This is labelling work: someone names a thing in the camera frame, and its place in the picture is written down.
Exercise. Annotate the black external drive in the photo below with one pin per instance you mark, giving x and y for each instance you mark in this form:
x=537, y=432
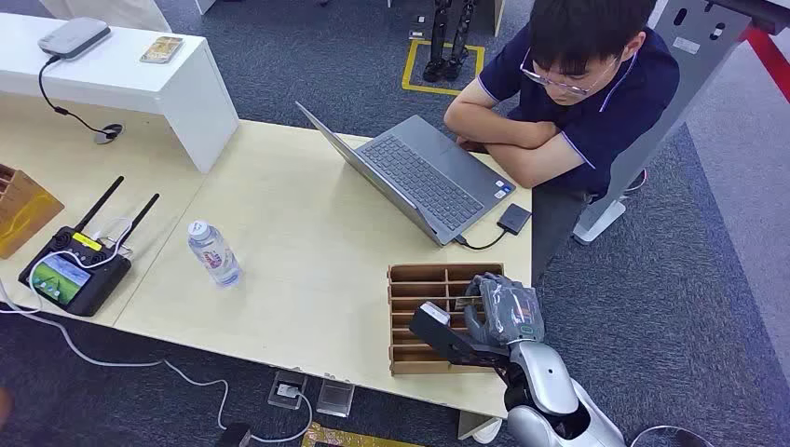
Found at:
x=514, y=219

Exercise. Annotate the grey metal pillar stand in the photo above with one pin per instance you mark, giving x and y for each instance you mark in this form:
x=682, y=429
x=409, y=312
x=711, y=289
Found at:
x=685, y=74

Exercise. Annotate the yellow patterned floor mat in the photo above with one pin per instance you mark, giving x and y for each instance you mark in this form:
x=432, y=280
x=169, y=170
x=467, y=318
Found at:
x=345, y=439

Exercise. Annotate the person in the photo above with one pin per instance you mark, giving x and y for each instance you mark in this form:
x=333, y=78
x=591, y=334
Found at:
x=592, y=117

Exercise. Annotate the black remote controller with antennas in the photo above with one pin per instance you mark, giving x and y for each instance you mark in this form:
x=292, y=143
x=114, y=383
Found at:
x=80, y=271

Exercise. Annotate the wrist camera box on bracket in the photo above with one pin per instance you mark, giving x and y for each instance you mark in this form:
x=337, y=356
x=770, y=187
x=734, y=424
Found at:
x=439, y=330

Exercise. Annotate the person's glasses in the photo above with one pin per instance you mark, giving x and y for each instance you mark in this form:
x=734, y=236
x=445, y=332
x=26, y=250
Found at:
x=555, y=81

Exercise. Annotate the grey open laptop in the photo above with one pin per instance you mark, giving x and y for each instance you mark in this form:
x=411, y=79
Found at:
x=432, y=176

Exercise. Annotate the white desk shelf riser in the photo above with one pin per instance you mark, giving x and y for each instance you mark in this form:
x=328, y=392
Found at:
x=123, y=80

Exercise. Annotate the brown wooden box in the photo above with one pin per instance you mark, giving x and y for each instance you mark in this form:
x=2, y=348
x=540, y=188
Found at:
x=21, y=213

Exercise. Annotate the black power adapter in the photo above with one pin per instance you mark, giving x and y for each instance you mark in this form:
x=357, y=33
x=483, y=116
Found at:
x=233, y=435

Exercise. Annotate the grey flat router box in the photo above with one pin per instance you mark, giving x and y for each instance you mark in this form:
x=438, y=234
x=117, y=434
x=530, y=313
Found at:
x=74, y=37

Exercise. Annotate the black robot legs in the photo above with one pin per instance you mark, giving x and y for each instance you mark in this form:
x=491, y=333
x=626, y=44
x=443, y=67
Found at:
x=439, y=43

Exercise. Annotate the clear plastic water bottle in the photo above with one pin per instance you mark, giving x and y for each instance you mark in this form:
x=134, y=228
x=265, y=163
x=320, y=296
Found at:
x=215, y=256

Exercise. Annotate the floor socket cover plate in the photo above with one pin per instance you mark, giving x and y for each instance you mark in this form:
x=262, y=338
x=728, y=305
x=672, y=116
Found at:
x=335, y=398

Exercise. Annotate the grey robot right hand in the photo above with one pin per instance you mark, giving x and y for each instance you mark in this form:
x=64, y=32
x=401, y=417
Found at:
x=509, y=314

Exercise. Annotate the floor socket with white plug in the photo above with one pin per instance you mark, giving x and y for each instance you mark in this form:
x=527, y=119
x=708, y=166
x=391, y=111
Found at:
x=287, y=390

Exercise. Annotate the white table leg foot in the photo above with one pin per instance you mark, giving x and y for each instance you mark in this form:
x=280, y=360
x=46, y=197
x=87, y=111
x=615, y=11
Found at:
x=484, y=429

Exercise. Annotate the yellow floor tape square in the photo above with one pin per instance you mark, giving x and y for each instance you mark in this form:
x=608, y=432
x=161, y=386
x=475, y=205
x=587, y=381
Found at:
x=410, y=68

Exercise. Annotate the phone with patterned case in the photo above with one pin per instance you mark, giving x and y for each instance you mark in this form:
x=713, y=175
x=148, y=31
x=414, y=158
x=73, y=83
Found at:
x=162, y=49

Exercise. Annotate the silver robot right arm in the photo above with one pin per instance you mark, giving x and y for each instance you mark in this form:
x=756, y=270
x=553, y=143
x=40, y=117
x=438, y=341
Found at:
x=546, y=382

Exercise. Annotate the cardboard slotted organizer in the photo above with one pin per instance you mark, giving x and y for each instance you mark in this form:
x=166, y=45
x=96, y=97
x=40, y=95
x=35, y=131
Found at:
x=419, y=290

